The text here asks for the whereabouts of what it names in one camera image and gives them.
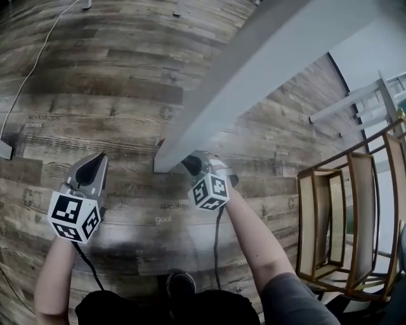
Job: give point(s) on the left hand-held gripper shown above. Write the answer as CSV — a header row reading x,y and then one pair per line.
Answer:
x,y
74,212

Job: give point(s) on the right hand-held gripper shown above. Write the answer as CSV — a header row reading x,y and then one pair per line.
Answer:
x,y
211,190

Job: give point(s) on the white table leg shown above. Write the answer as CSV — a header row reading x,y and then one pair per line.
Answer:
x,y
222,82
5,149
87,3
179,9

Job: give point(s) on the person's right forearm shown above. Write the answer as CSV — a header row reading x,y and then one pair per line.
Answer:
x,y
253,241

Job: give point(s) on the person's left forearm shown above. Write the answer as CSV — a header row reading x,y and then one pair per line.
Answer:
x,y
52,285

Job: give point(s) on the person's black shoe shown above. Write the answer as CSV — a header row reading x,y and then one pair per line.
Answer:
x,y
180,283

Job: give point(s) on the person's black trousers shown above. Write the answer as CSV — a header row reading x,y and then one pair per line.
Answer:
x,y
203,309

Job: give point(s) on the person's grey shirt sleeve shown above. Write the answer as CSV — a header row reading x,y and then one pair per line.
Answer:
x,y
295,301

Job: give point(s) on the wooden rattan shelf rack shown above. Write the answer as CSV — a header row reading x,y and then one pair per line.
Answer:
x,y
360,216

